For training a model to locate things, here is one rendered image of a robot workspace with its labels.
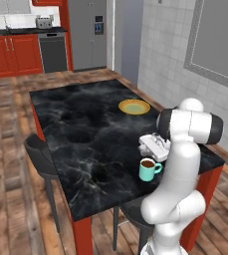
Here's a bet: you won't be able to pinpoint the silver toaster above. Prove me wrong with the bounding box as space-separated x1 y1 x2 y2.
35 15 55 30

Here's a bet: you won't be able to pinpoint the red tall side panel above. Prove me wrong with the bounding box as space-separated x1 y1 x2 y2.
58 0 75 73

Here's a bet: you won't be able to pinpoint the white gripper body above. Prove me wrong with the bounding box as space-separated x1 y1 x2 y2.
140 133 172 163

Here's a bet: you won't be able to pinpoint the dark grey stool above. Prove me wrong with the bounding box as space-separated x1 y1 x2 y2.
112 195 156 255
23 132 62 234

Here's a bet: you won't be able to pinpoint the grey dishwasher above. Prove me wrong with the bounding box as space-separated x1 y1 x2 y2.
37 31 70 75

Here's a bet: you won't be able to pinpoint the grey framed window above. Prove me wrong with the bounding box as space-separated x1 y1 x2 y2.
183 0 228 93

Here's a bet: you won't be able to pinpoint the yellow plate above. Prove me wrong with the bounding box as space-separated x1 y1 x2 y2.
117 99 151 117

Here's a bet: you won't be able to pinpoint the red counter with black marble top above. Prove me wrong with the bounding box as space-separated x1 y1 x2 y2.
29 78 226 255

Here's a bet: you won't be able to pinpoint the teal mug of hot chocolate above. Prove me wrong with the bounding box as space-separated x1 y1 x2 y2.
138 157 163 183

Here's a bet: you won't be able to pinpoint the grey fridge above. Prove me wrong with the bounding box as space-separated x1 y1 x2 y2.
67 0 109 72

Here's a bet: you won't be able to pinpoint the red base cupboards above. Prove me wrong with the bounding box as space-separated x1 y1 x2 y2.
0 33 45 81

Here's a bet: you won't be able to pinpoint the white marshmallow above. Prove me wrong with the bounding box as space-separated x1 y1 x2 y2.
138 143 149 156

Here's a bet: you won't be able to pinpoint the red wall cupboard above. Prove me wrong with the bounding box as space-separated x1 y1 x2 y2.
31 0 64 7

